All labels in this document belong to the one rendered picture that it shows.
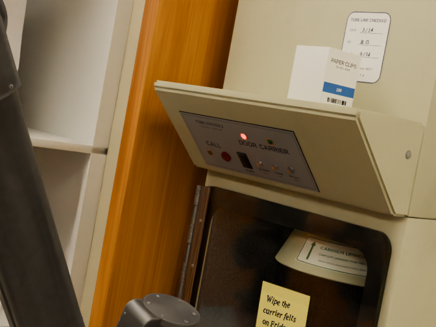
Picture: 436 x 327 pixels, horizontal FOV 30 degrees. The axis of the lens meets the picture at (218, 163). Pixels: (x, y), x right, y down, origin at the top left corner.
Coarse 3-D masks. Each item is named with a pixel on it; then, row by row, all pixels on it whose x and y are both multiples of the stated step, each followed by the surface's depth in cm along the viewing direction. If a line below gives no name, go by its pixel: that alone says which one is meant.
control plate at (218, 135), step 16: (192, 128) 100; (208, 128) 97; (224, 128) 95; (240, 128) 92; (256, 128) 90; (272, 128) 88; (208, 144) 100; (224, 144) 97; (240, 144) 95; (256, 144) 92; (288, 144) 88; (208, 160) 103; (224, 160) 100; (256, 160) 95; (272, 160) 92; (288, 160) 90; (304, 160) 88; (256, 176) 97; (272, 176) 95; (288, 176) 92; (304, 176) 90
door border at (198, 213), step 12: (204, 192) 107; (204, 204) 106; (192, 216) 108; (204, 216) 106; (192, 240) 108; (192, 252) 107; (192, 264) 107; (192, 276) 107; (180, 288) 108; (192, 288) 107
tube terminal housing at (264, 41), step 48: (240, 0) 107; (288, 0) 101; (336, 0) 95; (384, 0) 90; (432, 0) 86; (240, 48) 106; (288, 48) 100; (336, 48) 94; (432, 48) 85; (384, 96) 89; (432, 96) 85; (432, 144) 86; (240, 192) 104; (288, 192) 98; (432, 192) 87; (432, 240) 89; (432, 288) 91
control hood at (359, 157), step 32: (160, 96) 100; (192, 96) 95; (224, 96) 91; (256, 96) 87; (288, 128) 86; (320, 128) 82; (352, 128) 78; (384, 128) 80; (416, 128) 84; (192, 160) 106; (320, 160) 86; (352, 160) 82; (384, 160) 81; (416, 160) 84; (320, 192) 90; (352, 192) 86; (384, 192) 82
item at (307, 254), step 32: (224, 192) 104; (224, 224) 103; (256, 224) 99; (288, 224) 95; (320, 224) 92; (352, 224) 89; (224, 256) 103; (256, 256) 99; (288, 256) 95; (320, 256) 92; (352, 256) 88; (384, 256) 85; (224, 288) 102; (256, 288) 98; (288, 288) 94; (320, 288) 91; (352, 288) 88; (384, 288) 86; (224, 320) 102; (320, 320) 91; (352, 320) 87
